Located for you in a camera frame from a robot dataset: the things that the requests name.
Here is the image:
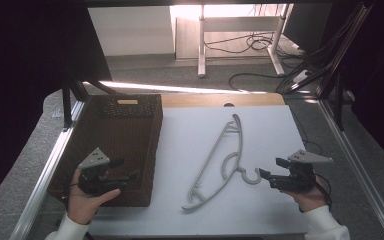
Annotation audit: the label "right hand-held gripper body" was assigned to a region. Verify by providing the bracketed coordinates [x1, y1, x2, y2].
[268, 149, 334, 194]

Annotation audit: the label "grey plastic clothes hanger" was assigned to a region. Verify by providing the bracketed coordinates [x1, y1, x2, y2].
[181, 113, 263, 212]

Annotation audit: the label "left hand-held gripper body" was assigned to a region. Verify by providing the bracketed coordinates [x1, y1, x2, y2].
[77, 147, 130, 198]

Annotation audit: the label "person's left hand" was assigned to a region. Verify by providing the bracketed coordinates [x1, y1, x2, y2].
[67, 168, 122, 225]

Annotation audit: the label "black metal stand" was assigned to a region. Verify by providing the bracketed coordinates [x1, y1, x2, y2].
[274, 1, 376, 133]
[60, 74, 118, 131]

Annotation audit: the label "dark curtain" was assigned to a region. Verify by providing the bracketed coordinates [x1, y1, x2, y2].
[326, 0, 384, 174]
[0, 0, 114, 214]

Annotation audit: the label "white cabinet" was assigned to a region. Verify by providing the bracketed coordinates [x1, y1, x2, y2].
[87, 5, 176, 58]

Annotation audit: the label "aluminium frame rail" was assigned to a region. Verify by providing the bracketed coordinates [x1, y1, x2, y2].
[9, 99, 87, 240]
[317, 99, 384, 240]

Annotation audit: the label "white table mat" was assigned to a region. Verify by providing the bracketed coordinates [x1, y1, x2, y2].
[88, 104, 310, 238]

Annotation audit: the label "brown woven basket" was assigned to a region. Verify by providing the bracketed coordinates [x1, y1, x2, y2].
[47, 93, 164, 208]

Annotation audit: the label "black floor cables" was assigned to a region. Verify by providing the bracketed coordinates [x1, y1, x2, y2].
[203, 31, 306, 93]

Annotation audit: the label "white power strip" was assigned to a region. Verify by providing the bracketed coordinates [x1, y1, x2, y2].
[291, 68, 311, 85]

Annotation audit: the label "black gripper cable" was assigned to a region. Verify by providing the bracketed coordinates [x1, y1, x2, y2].
[314, 172, 334, 211]

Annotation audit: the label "thin black cable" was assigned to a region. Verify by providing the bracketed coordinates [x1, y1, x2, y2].
[290, 109, 324, 156]

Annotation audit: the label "person's right hand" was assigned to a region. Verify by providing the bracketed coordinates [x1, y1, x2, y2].
[279, 175, 330, 214]

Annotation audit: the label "white desk frame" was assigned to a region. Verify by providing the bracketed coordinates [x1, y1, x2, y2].
[197, 3, 294, 79]

